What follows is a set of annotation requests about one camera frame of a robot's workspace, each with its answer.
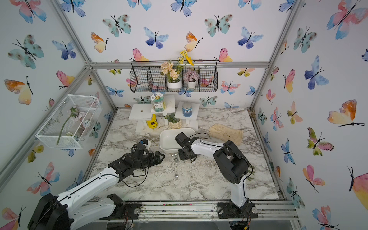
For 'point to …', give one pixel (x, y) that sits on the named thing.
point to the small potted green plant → (174, 123)
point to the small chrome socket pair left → (175, 155)
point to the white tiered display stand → (139, 112)
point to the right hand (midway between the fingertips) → (184, 155)
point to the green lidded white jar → (158, 103)
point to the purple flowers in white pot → (190, 77)
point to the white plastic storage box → (167, 143)
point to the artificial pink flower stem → (75, 116)
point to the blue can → (187, 109)
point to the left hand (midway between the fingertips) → (162, 156)
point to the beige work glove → (231, 135)
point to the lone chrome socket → (176, 176)
